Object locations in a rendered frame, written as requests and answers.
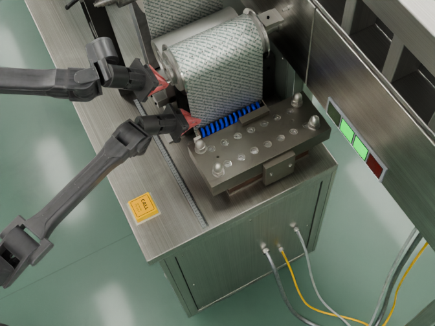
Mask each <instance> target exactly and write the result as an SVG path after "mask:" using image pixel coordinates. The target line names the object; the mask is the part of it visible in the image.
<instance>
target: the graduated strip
mask: <svg viewBox="0 0 435 326"><path fill-rule="evenodd" d="M133 102H134V104H135V106H136V108H137V109H138V111H139V113H140V115H141V116H146V115H148V114H147V112H146V110H145V109H144V107H143V105H142V104H141V102H139V99H138V98H136V99H134V100H133ZM152 137H153V139H154V141H155V143H156V144H157V146H158V148H159V150H160V152H161V153H162V155H163V157H164V159H165V161H166V163H167V165H168V166H169V168H170V170H171V172H172V173H173V175H174V177H175V179H176V181H177V183H178V185H179V187H180V188H181V190H182V192H183V194H184V196H185V197H186V199H187V201H188V203H189V205H190V207H191V209H192V210H193V212H194V214H195V216H196V217H197V220H198V221H199V224H200V225H201V227H202V229H203V228H206V227H207V226H209V225H208V223H207V221H206V219H205V217H204V215H203V214H202V212H201V210H200V208H199V206H198V205H197V203H196V201H195V199H194V197H193V195H192V194H191V192H190V190H189V189H188V186H187V185H186V183H185V181H184V179H183V177H182V176H181V174H180V172H179V170H178V169H177V166H176V165H175V163H174V161H173V159H172V158H171V156H170V154H169V152H168V150H167V148H166V146H165V145H164V143H163V141H162V140H161V138H160V136H159V135H152Z"/></svg>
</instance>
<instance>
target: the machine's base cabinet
mask: <svg viewBox="0 0 435 326"><path fill-rule="evenodd" d="M336 171H337V170H336ZM336 171H334V172H332V173H330V174H328V175H326V176H324V177H322V178H320V179H318V180H316V181H314V182H312V183H311V184H308V185H307V186H304V187H303V188H300V189H299V190H296V191H294V192H292V193H290V194H289V195H287V196H285V197H283V198H281V199H279V200H277V201H275V202H273V203H271V204H269V205H267V206H265V207H263V208H262V209H260V210H258V211H256V212H254V213H252V214H250V215H248V216H246V217H244V218H242V219H240V220H238V221H236V222H234V223H232V224H230V225H228V226H226V227H224V228H222V229H220V230H218V231H216V232H214V233H213V234H211V235H209V236H207V237H205V238H203V239H201V240H199V241H197V242H195V243H193V244H191V245H189V246H187V247H186V248H183V249H182V250H180V251H178V252H176V253H174V254H172V255H169V256H168V257H165V258H164V259H162V260H160V261H159V264H160V266H161V268H162V269H163V271H164V275H165V277H166V279H168V281H169V282H170V284H171V286H172V288H173V291H174V292H175V294H176V296H177V298H178V300H179V302H180V304H181V305H182V307H183V309H184V311H185V312H186V315H187V316H188V318H191V317H192V316H194V315H196V314H197V313H199V312H201V311H203V310H205V309H207V308H209V307H211V306H213V305H214V304H216V303H218V302H220V301H221V300H223V299H225V298H227V297H229V296H231V295H233V294H235V293H237V292H238V291H240V290H242V289H244V288H245V287H248V286H249V285H251V284H253V283H255V282H257V281H259V280H261V279H262V278H264V277H266V276H268V275H270V274H272V273H273V270H272V268H271V266H270V264H269V261H268V259H267V257H266V255H263V253H262V250H263V249H265V248H269V250H270V252H269V253H270V255H271V257H272V259H273V261H274V264H275V266H276V269H277V270H279V269H281V268H283V267H285V266H287V263H286V261H285V259H284V257H283V255H282V253H280V252H279V251H278V249H279V248H280V247H283V248H284V254H285V256H286V258H287V260H288V262H289V264H290V263H292V262H294V261H296V260H297V259H300V258H301V257H304V256H305V252H304V249H303V246H302V243H301V241H300V239H299V237H298V235H297V233H295V232H294V231H293V229H294V228H295V227H297V226H298V227H299V228H300V231H299V232H300V235H301V236H302V238H303V240H304V243H305V246H306V249H307V252H308V253H311V252H313V251H315V248H316V245H317V241H318V237H319V233H320V229H321V226H322V222H323V219H324V215H325V212H326V207H327V205H328V200H329V196H330V193H331V189H332V185H333V181H334V178H335V174H336Z"/></svg>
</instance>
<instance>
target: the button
mask: <svg viewBox="0 0 435 326"><path fill-rule="evenodd" d="M128 204H129V206H130V208H131V211H132V212H133V214H134V216H135V218H136V220H137V222H138V223H139V222H141V221H143V220H145V219H147V218H148V217H151V216H152V215H155V214H156V213H158V210H157V208H156V206H155V204H154V202H153V200H152V198H151V196H150V194H149V193H148V192H147V193H145V194H143V195H141V196H139V197H137V198H135V199H133V200H131V201H129V202H128Z"/></svg>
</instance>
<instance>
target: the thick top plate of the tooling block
mask: <svg viewBox="0 0 435 326"><path fill-rule="evenodd" d="M300 94H301V95H302V100H303V104H302V106H301V107H293V106H292V105H291V100H292V97H293V95H292V96H290V97H288V98H286V99H285V100H282V101H281V102H278V103H276V104H274V105H272V106H270V107H268V109H269V114H268V115H266V116H264V117H262V118H259V119H257V120H255V121H253V122H251V123H249V124H247V125H245V126H243V127H242V126H241V124H240V123H239V122H236V123H234V124H232V125H230V126H228V127H226V128H223V129H221V130H219V131H217V132H215V133H213V134H211V135H208V136H206V137H204V138H202V140H203V141H204V142H205V144H206V147H207V150H206V152H205V153H203V154H197V153H196V152H195V149H194V148H195V143H192V144H190V145H188V151H189V154H190V157H191V159H192V160H193V162H194V164H195V166H196V168H197V169H198V171H199V172H200V174H201V176H202V178H203V180H204V181H205V183H206V185H207V186H208V188H209V190H210V192H211V194H212V195H213V196H215V195H217V194H219V193H221V192H223V191H225V190H227V189H229V188H231V187H233V186H235V185H237V184H239V183H241V182H243V181H245V180H247V179H249V178H251V177H253V176H255V175H258V174H260V173H262V172H263V164H264V163H266V162H268V161H270V160H272V159H274V158H276V157H279V156H280V155H283V154H284V153H286V152H288V151H290V150H293V151H294V153H295V155H298V154H300V153H302V152H304V151H306V150H308V149H310V148H312V147H314V146H316V145H318V144H320V143H322V142H324V141H326V140H328V139H329V137H330V133H331V127H330V126H329V124H328V123H327V121H326V120H325V119H324V117H323V116H322V115H321V114H320V113H319V111H318V110H317V108H316V107H315V106H314V105H313V103H312V102H311V100H310V99H309V98H308V97H307V95H306V94H305V92H304V91H301V92H300ZM313 115H317V116H318V117H319V120H320V127H319V129H317V130H315V131H313V130H310V129H309V128H308V126H307V124H308V122H309V119H310V118H311V117H312V116H313ZM216 162H219V163H221V165H222V166H223V168H224V170H225V174H224V175H223V176H222V177H220V178H217V177H215V176H213V174H212V170H213V166H214V164H215V163H216Z"/></svg>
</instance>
